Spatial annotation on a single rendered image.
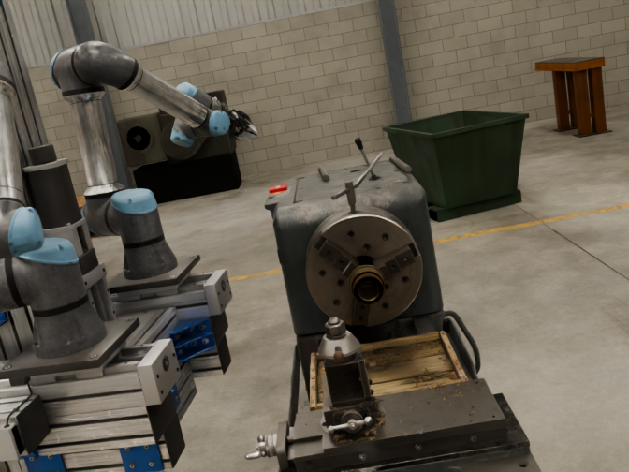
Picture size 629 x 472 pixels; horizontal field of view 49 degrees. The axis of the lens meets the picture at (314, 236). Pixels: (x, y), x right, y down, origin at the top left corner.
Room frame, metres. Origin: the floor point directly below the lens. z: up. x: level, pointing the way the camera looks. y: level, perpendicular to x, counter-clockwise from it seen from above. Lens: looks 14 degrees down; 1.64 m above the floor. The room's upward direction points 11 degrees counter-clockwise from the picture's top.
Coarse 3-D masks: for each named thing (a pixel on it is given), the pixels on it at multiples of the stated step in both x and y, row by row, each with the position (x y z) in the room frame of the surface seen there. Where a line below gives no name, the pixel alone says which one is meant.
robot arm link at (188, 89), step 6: (180, 84) 2.26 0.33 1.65; (186, 84) 2.24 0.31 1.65; (180, 90) 2.25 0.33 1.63; (186, 90) 2.23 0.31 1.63; (192, 90) 2.24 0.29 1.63; (198, 90) 2.27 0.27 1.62; (192, 96) 2.23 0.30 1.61; (198, 96) 2.25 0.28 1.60; (204, 96) 2.27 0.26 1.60; (210, 96) 2.30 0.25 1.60; (204, 102) 2.27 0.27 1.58; (210, 102) 2.28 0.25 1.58; (210, 108) 2.28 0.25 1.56
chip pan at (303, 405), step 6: (450, 336) 2.45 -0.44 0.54; (450, 342) 2.40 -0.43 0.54; (456, 348) 2.34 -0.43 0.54; (456, 354) 2.29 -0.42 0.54; (300, 366) 2.44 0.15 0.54; (462, 366) 2.19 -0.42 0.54; (300, 372) 2.39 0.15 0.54; (468, 372) 2.14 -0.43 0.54; (300, 378) 2.34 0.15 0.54; (468, 378) 2.09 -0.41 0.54; (300, 384) 2.29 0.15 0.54; (300, 390) 2.25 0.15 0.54; (300, 396) 2.20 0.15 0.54; (306, 396) 2.19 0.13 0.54; (300, 402) 2.16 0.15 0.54; (306, 402) 2.15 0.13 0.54; (300, 408) 2.11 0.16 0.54; (306, 408) 2.10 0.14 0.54
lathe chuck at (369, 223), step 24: (336, 216) 1.82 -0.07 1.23; (360, 216) 1.76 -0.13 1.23; (384, 216) 1.77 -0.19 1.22; (312, 240) 1.83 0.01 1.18; (336, 240) 1.76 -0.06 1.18; (360, 240) 1.76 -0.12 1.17; (384, 240) 1.76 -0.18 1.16; (408, 240) 1.76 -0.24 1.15; (312, 264) 1.77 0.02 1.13; (312, 288) 1.77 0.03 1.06; (336, 288) 1.77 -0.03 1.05; (384, 288) 1.76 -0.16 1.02; (408, 288) 1.76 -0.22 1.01; (336, 312) 1.77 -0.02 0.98; (384, 312) 1.76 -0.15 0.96
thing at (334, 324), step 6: (330, 318) 1.20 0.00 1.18; (336, 318) 1.19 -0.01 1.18; (330, 324) 1.19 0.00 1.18; (336, 324) 1.19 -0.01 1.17; (342, 324) 1.19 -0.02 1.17; (330, 330) 1.18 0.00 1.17; (336, 330) 1.18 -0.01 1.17; (342, 330) 1.19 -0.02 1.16; (330, 336) 1.19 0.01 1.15; (336, 336) 1.18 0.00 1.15; (342, 336) 1.18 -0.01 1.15
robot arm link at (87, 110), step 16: (64, 64) 1.95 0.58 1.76; (64, 80) 1.96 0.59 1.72; (80, 80) 1.93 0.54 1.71; (64, 96) 1.97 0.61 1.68; (80, 96) 1.95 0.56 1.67; (96, 96) 1.98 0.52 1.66; (80, 112) 1.96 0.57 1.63; (96, 112) 1.98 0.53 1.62; (80, 128) 1.96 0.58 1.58; (96, 128) 1.97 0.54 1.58; (80, 144) 1.97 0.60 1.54; (96, 144) 1.96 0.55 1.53; (96, 160) 1.96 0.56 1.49; (112, 160) 1.99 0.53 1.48; (96, 176) 1.95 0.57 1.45; (112, 176) 1.98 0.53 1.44; (96, 192) 1.94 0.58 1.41; (112, 192) 1.95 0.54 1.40; (96, 208) 1.94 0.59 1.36; (96, 224) 1.94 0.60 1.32
